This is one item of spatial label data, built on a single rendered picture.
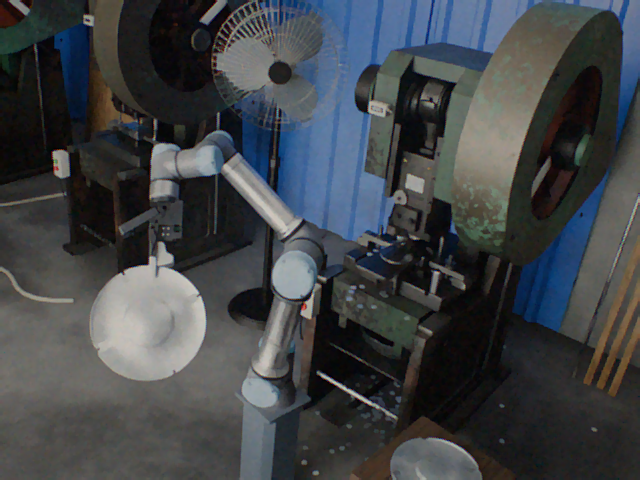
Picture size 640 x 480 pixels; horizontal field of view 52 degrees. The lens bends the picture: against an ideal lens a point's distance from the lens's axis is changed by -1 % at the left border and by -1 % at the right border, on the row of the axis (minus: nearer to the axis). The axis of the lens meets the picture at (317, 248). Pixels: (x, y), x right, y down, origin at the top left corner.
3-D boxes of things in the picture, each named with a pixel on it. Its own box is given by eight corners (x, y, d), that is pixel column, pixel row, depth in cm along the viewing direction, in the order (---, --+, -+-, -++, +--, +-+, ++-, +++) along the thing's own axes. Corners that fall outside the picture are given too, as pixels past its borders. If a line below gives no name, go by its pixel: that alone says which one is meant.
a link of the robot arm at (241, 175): (339, 242, 197) (225, 119, 187) (332, 259, 188) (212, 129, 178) (311, 263, 202) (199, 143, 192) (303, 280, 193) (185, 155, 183)
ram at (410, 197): (418, 237, 239) (432, 160, 226) (384, 223, 247) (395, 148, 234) (442, 224, 252) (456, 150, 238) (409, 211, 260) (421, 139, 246)
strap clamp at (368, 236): (389, 257, 263) (393, 234, 259) (355, 242, 272) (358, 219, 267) (397, 252, 268) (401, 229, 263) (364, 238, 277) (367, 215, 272)
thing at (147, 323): (226, 345, 167) (225, 345, 166) (123, 401, 164) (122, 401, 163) (173, 245, 170) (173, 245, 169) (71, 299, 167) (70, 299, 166)
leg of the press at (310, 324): (303, 412, 282) (324, 223, 240) (283, 399, 288) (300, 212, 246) (417, 328, 347) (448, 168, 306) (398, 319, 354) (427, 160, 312)
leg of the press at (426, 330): (408, 480, 254) (453, 279, 212) (384, 464, 260) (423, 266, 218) (510, 374, 319) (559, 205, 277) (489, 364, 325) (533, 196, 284)
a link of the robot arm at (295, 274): (285, 387, 212) (329, 244, 186) (273, 418, 199) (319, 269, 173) (250, 375, 213) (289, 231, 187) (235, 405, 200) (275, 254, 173)
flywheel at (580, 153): (630, 137, 243) (540, 296, 224) (576, 123, 253) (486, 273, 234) (644, -23, 184) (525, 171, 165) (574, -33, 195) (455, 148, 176)
